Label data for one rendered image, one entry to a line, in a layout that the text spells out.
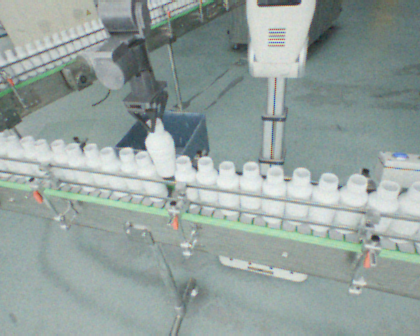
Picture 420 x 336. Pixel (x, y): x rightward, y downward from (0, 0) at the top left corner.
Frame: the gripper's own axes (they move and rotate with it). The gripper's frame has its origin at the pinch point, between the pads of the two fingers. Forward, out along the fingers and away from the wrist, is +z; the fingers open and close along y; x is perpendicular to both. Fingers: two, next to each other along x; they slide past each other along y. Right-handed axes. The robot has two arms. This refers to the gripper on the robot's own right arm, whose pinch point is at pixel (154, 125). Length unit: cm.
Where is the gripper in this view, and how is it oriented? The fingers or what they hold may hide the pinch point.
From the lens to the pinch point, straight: 71.4
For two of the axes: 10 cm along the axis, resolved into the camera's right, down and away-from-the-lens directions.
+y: -2.9, 6.6, -6.9
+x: 9.5, 1.2, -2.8
